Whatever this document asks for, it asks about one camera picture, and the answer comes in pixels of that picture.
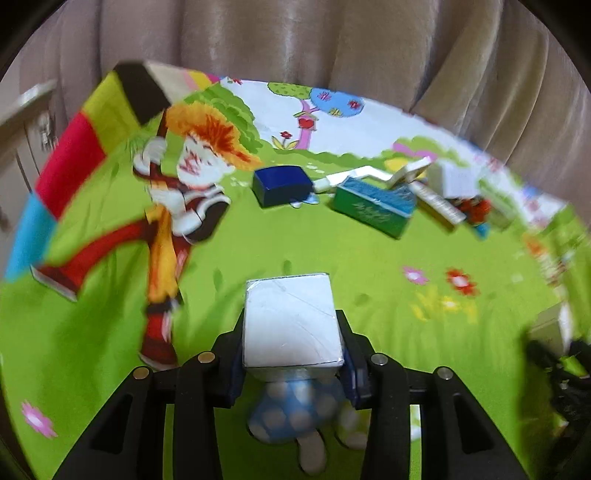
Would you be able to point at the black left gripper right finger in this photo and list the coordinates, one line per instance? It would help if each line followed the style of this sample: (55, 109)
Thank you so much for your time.
(459, 440)

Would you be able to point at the white leaflet box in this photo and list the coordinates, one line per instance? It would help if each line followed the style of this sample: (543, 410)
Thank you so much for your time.
(451, 181)

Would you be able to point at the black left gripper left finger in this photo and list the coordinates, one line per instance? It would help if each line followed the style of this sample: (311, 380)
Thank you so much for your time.
(125, 439)

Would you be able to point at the green teal medicine box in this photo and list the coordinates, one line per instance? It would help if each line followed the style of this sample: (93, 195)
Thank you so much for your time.
(388, 211)

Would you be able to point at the silver cube box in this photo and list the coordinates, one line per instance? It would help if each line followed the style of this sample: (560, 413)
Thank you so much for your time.
(290, 329)

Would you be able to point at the white green box red cap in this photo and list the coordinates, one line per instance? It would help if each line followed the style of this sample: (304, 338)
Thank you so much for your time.
(451, 213)

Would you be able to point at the beige velvet curtain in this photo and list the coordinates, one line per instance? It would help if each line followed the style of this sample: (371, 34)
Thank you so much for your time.
(489, 71)

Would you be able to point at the cream carved cabinet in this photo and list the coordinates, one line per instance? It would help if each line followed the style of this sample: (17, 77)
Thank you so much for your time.
(27, 141)

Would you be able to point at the white box with barcode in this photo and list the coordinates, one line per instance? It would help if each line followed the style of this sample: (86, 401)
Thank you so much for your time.
(554, 329)

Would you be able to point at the other black gripper arm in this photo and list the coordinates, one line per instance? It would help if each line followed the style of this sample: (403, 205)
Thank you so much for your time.
(568, 456)

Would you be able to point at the white flat long box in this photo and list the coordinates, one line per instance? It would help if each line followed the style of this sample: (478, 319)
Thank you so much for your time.
(327, 183)

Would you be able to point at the dark blue small box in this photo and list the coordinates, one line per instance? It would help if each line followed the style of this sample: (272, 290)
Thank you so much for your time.
(279, 185)

